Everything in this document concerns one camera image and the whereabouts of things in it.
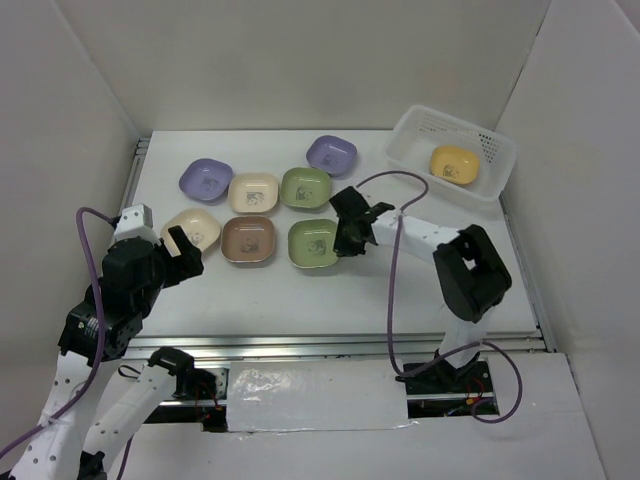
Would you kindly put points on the yellow panda plate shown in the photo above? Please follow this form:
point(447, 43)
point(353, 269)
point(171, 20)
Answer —
point(454, 164)

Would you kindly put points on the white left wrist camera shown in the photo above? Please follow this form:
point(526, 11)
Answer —
point(135, 222)

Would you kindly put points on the purple panda plate right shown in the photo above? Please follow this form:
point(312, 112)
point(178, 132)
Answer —
point(332, 154)

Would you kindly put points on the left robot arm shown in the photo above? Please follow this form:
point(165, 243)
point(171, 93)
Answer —
point(70, 441)

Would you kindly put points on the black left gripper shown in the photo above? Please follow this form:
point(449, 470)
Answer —
point(188, 264)

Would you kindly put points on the brown panda plate left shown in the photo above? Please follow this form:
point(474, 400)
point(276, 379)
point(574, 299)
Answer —
point(248, 240)

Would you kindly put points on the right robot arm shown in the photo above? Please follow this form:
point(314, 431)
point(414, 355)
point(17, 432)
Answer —
point(472, 276)

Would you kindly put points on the white foil cover sheet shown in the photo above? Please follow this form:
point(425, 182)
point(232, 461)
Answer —
point(342, 395)

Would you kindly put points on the white plastic bin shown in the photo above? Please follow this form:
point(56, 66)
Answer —
point(421, 130)

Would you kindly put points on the cream panda plate front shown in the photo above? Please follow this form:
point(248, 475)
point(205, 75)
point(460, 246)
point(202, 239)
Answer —
point(200, 227)

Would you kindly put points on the cream panda plate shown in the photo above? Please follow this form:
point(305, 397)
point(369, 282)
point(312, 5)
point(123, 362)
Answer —
point(200, 227)
point(253, 193)

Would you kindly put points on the purple panda plate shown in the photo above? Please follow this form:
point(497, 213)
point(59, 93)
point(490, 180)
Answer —
point(332, 154)
point(206, 180)

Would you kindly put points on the purple panda plate left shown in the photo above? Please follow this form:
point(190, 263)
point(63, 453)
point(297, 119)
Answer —
point(206, 180)

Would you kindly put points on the green panda plate rear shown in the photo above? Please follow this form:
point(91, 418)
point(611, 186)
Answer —
point(305, 188)

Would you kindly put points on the aluminium table edge rail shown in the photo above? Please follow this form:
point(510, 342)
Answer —
point(301, 347)

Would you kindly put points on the green panda plate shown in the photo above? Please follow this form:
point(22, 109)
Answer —
point(310, 243)
point(305, 188)

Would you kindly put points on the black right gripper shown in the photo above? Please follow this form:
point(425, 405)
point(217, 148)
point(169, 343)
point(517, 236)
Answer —
point(345, 248)

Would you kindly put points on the green panda plate front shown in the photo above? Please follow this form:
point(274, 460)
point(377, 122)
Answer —
point(310, 243)

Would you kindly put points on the cream panda plate rear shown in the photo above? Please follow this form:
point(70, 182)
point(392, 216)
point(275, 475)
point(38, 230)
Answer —
point(253, 193)

